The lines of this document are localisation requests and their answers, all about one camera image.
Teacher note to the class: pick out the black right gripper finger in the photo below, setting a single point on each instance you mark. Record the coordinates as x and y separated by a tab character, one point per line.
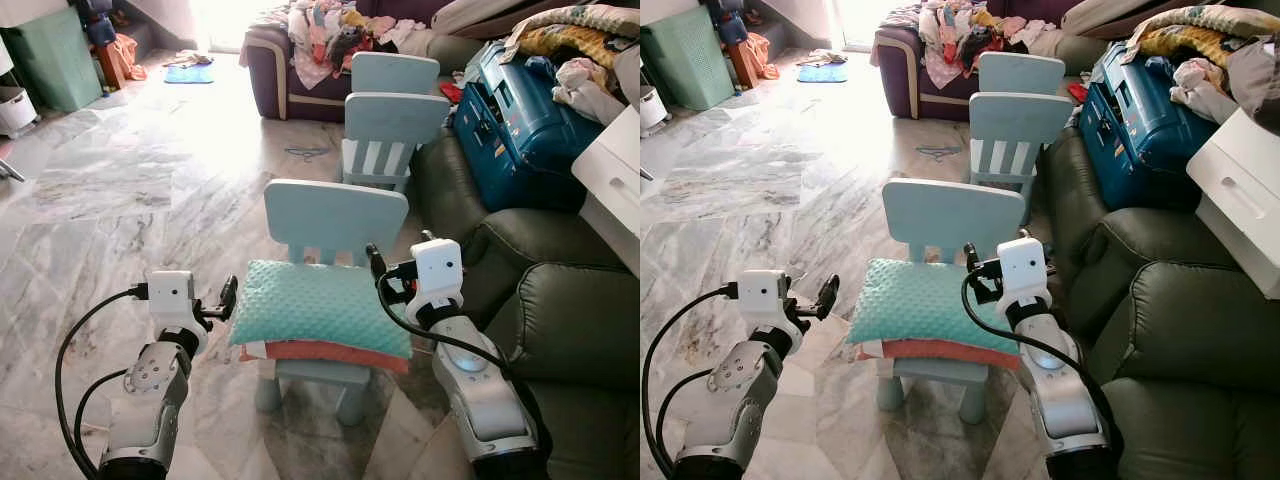
376	262
974	260

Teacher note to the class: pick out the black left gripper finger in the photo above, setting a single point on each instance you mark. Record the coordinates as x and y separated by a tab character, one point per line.
230	298
829	296

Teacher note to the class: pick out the teal dotted pillow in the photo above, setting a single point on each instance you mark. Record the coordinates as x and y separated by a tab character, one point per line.
930	300
320	305

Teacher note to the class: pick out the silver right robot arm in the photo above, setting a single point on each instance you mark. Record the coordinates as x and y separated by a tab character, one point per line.
1060	400
480	400

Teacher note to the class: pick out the orange dotted pillow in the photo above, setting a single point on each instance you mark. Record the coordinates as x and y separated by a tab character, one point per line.
940	351
330	352

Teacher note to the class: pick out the dark green leather sofa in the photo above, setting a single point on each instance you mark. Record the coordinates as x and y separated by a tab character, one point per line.
570	320
1190	330

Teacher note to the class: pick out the purple sofa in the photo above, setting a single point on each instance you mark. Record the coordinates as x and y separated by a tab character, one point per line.
275	80
900	80

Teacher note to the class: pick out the blue clothes hanger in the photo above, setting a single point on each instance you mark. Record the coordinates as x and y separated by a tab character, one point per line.
935	152
305	152

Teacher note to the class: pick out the blue hard suitcase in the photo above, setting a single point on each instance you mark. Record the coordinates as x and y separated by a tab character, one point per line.
1140	140
520	140

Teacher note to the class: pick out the small red item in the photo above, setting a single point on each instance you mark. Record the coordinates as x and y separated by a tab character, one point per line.
1077	91
451	91

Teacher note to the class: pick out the blue floor mat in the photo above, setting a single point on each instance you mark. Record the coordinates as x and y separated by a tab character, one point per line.
188	74
822	73

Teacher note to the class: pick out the pile of colourful clothes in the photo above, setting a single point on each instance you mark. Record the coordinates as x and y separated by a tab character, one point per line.
340	35
965	35

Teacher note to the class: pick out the white drawer unit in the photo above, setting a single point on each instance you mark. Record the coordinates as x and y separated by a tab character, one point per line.
615	170
1240	190

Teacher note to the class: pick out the orange cloth on stool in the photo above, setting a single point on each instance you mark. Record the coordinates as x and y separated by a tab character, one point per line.
752	58
122	58

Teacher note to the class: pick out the white plastic basket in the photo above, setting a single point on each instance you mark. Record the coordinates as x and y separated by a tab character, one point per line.
15	108
652	106

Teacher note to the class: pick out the white and pink clothes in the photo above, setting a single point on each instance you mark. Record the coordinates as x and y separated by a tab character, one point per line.
1205	88
585	90

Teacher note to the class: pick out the green laundry basket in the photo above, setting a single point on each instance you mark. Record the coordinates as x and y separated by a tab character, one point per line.
690	60
55	60

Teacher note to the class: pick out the beige mattress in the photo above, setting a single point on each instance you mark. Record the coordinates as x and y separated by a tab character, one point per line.
1130	15
500	15

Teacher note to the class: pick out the grey brown cloth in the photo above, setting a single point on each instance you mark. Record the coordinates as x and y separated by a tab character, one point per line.
628	72
1258	85

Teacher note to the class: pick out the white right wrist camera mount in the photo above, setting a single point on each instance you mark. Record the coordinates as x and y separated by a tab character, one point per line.
438	270
1025	268

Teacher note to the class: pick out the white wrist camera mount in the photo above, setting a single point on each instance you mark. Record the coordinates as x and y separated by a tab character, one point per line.
1025	268
170	295
438	270
762	295

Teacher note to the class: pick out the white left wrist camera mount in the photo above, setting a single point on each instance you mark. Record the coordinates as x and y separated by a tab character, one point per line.
170	295
762	295

